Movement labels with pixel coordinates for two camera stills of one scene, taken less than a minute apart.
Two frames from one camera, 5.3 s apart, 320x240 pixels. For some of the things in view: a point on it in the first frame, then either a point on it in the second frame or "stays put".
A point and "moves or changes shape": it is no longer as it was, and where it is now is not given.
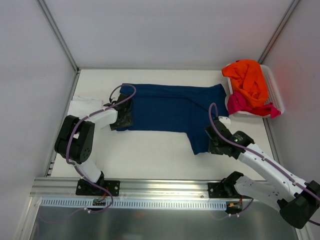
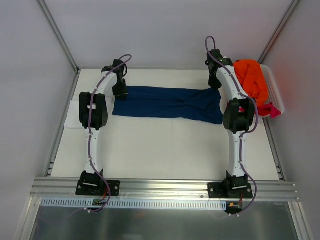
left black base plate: x=83 y=188 stays put
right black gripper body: x=216 y=141 to x=214 y=81
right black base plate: x=221 y=190 stays put
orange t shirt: x=248 y=79 stays put
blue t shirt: x=191 y=108 moves or changes shape
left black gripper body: x=125 y=116 to x=120 y=90
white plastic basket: x=273 y=97 stays put
